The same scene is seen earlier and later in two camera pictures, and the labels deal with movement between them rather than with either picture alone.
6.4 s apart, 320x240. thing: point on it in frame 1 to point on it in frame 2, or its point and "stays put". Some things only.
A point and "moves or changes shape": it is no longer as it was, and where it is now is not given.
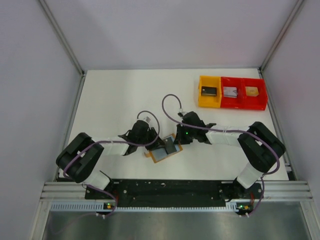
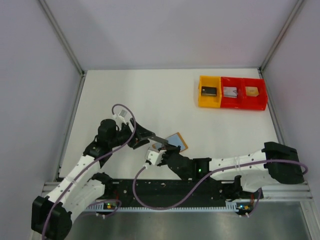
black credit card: x=169 y=145 moves or changes shape
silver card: x=230 y=92 stays put
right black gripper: x=179 y=138 to x=169 y=149
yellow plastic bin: x=209 y=101 stays put
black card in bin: x=207 y=91 stays put
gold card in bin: x=252 y=91 stays put
